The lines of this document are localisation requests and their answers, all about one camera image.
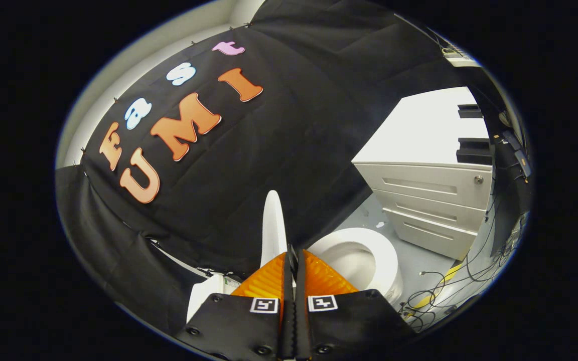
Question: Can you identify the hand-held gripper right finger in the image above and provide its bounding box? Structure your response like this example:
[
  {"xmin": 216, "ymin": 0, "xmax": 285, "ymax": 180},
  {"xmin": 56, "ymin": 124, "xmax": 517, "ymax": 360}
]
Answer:
[{"xmin": 294, "ymin": 245, "xmax": 417, "ymax": 361}]

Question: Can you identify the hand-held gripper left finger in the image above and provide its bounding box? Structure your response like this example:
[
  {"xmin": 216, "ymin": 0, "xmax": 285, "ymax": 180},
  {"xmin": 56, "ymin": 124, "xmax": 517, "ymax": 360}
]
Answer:
[{"xmin": 175, "ymin": 245, "xmax": 296, "ymax": 361}]

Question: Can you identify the white toilet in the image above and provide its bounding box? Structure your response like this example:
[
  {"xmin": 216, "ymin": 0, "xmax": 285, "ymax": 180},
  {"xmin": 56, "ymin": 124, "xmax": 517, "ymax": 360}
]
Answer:
[{"xmin": 186, "ymin": 228, "xmax": 405, "ymax": 324}]

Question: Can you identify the black backdrop cloth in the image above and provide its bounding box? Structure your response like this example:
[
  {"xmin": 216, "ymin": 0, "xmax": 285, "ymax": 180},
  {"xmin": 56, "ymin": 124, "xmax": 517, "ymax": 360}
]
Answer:
[{"xmin": 56, "ymin": 0, "xmax": 530, "ymax": 336}]

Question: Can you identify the yellow floor tape strip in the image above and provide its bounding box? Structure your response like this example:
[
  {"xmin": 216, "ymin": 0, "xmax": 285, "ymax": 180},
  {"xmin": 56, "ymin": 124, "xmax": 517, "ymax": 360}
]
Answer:
[{"xmin": 408, "ymin": 262, "xmax": 466, "ymax": 310}]

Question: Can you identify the white drawer cabinet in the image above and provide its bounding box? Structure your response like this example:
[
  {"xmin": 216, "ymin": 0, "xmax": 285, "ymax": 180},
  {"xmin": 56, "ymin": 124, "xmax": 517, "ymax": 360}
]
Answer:
[{"xmin": 352, "ymin": 86, "xmax": 494, "ymax": 261}]

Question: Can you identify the small black device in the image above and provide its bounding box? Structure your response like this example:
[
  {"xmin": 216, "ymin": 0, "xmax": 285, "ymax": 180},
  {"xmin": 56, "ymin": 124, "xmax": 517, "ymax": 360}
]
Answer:
[{"xmin": 514, "ymin": 149, "xmax": 532, "ymax": 177}]

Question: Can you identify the row of small cloth clips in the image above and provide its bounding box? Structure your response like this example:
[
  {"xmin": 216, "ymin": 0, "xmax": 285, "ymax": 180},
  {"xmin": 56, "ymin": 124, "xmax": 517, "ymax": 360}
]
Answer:
[{"xmin": 72, "ymin": 23, "xmax": 252, "ymax": 167}]

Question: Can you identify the white side table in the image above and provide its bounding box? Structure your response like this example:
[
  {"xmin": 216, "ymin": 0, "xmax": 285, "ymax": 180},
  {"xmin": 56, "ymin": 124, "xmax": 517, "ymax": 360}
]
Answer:
[{"xmin": 442, "ymin": 45, "xmax": 481, "ymax": 68}]

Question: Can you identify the tangle of black cables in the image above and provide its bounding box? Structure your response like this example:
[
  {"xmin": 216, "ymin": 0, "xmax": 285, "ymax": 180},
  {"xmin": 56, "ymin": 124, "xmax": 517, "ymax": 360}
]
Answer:
[{"xmin": 398, "ymin": 165, "xmax": 528, "ymax": 332}]

